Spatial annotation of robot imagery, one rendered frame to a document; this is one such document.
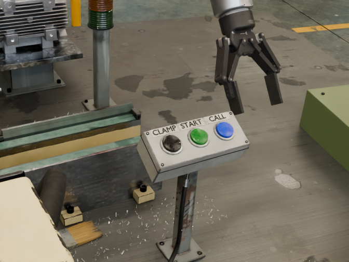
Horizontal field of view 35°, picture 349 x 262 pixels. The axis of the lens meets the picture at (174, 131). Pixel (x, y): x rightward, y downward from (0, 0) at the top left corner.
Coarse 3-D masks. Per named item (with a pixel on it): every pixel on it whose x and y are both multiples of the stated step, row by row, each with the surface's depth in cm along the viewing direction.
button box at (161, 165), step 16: (224, 112) 93; (160, 128) 88; (176, 128) 89; (192, 128) 89; (208, 128) 91; (240, 128) 93; (144, 144) 87; (160, 144) 86; (192, 144) 88; (208, 144) 89; (224, 144) 90; (240, 144) 91; (144, 160) 88; (160, 160) 85; (176, 160) 85; (192, 160) 86; (208, 160) 89; (224, 160) 93; (160, 176) 86; (176, 176) 89
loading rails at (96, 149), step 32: (32, 128) 113; (64, 128) 116; (96, 128) 117; (128, 128) 121; (0, 160) 109; (32, 160) 113; (64, 160) 104; (96, 160) 107; (128, 160) 111; (96, 192) 111; (128, 192) 115; (64, 224) 108
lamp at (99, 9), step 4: (88, 0) 132; (92, 0) 130; (96, 0) 130; (100, 0) 130; (104, 0) 130; (108, 0) 130; (112, 0) 132; (88, 4) 132; (92, 4) 131; (96, 4) 130; (100, 4) 130; (104, 4) 130; (108, 4) 131; (112, 4) 132; (92, 8) 131; (96, 8) 131; (100, 8) 131; (104, 8) 131; (108, 8) 131; (112, 8) 133
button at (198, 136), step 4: (196, 128) 89; (192, 132) 88; (196, 132) 89; (200, 132) 89; (204, 132) 89; (192, 136) 88; (196, 136) 88; (200, 136) 88; (204, 136) 89; (192, 140) 88; (196, 140) 88; (200, 140) 88; (204, 140) 88; (200, 144) 88; (204, 144) 88
